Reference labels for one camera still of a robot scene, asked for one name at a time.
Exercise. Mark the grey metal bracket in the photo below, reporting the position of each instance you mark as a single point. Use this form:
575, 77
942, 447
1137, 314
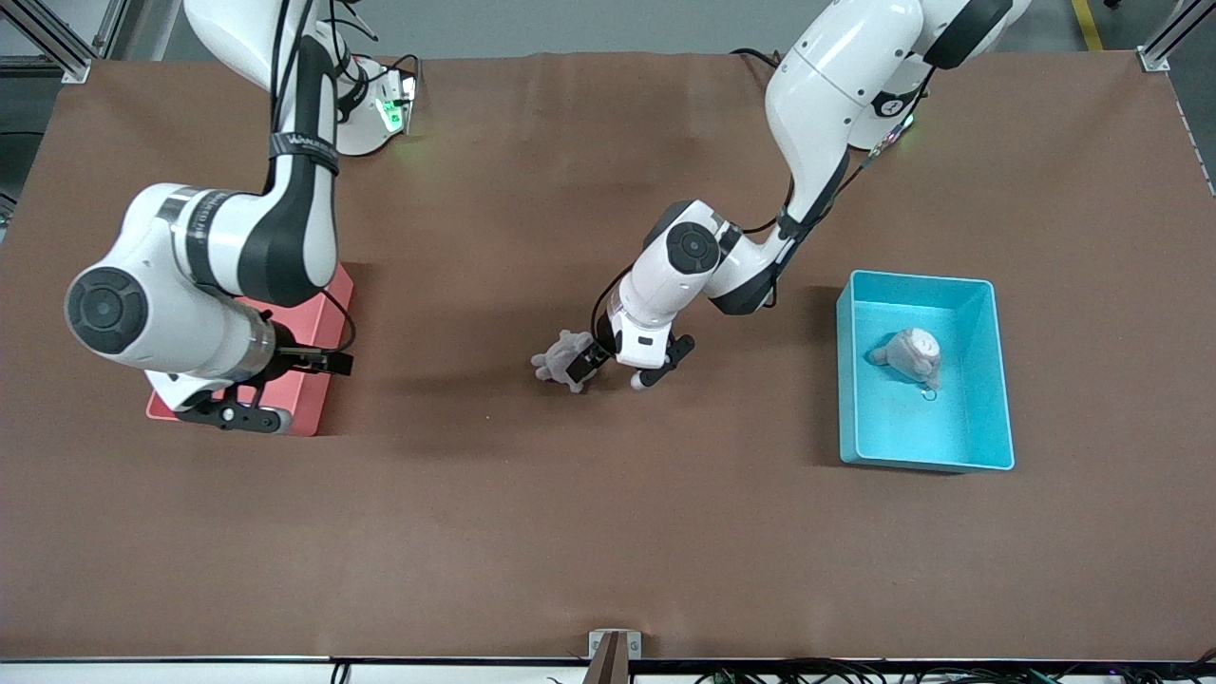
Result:
597, 646

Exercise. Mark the pink plastic box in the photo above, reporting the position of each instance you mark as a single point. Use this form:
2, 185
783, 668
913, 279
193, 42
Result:
309, 408

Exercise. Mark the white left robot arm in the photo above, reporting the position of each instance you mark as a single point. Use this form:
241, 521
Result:
836, 85

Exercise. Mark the plain grey plush toy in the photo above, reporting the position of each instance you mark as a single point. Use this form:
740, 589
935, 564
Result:
553, 363

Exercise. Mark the aluminium frame post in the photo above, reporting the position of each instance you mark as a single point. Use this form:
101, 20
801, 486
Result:
1154, 59
76, 66

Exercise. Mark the blue plastic box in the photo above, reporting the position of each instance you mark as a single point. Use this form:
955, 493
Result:
912, 437

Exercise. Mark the grey plush toy white belly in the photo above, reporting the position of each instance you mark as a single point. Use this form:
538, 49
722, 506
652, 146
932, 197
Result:
912, 351

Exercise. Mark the right arm base connector plate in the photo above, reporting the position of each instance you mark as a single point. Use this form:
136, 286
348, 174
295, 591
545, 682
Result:
394, 109

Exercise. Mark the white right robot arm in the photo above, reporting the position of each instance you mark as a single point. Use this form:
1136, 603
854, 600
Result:
171, 332

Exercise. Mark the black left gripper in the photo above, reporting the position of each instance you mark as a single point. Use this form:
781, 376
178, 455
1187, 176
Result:
599, 351

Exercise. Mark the brown table mat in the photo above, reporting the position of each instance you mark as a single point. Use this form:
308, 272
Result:
589, 494

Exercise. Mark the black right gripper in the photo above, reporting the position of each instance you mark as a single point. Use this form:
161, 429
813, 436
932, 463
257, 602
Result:
284, 355

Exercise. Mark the white table edge rail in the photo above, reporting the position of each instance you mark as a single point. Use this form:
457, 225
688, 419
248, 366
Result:
142, 674

